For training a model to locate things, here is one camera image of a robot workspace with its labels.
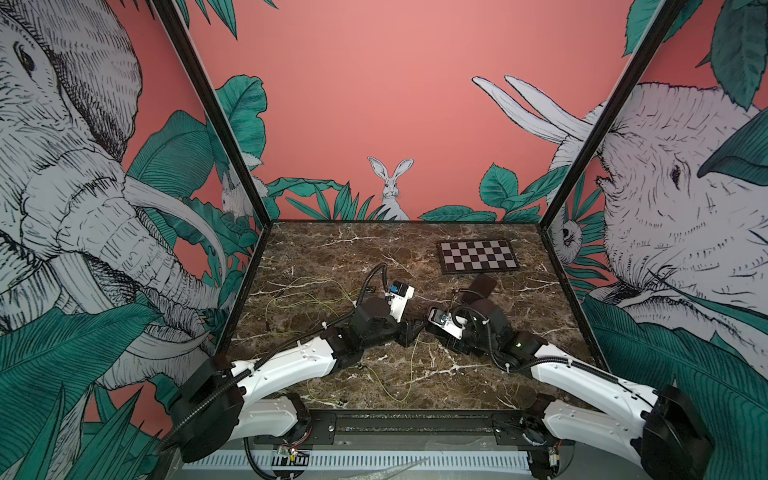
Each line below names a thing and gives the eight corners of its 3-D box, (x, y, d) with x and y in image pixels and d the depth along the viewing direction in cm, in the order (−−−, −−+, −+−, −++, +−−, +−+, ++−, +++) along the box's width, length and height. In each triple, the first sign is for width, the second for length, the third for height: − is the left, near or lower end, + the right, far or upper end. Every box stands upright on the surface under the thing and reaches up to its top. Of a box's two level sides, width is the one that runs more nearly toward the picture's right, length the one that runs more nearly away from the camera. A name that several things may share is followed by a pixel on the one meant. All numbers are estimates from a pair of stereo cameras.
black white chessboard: (441, 274, 107) (442, 269, 105) (437, 244, 117) (438, 238, 114) (519, 274, 108) (522, 269, 105) (509, 245, 117) (511, 239, 114)
